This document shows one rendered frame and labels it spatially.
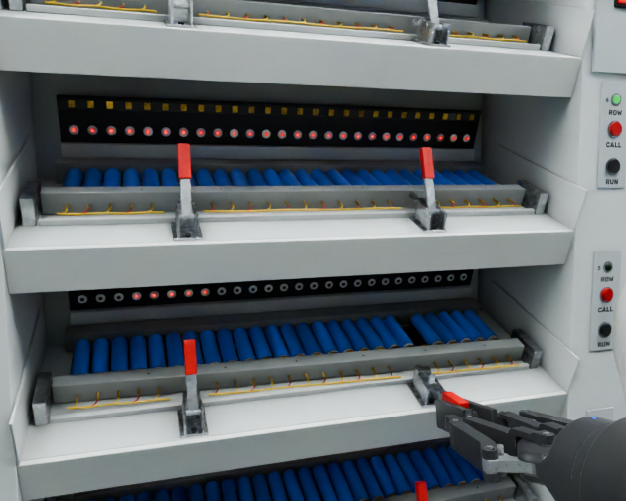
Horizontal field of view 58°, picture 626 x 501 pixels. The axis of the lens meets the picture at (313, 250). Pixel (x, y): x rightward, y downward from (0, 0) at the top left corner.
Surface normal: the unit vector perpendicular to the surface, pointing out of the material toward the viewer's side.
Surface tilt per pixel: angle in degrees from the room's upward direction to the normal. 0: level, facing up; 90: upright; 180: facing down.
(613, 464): 57
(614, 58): 90
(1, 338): 90
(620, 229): 90
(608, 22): 90
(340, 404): 21
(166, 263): 111
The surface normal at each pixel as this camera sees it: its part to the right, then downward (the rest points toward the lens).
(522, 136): -0.96, 0.04
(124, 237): 0.10, -0.90
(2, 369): 0.29, 0.10
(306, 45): 0.27, 0.44
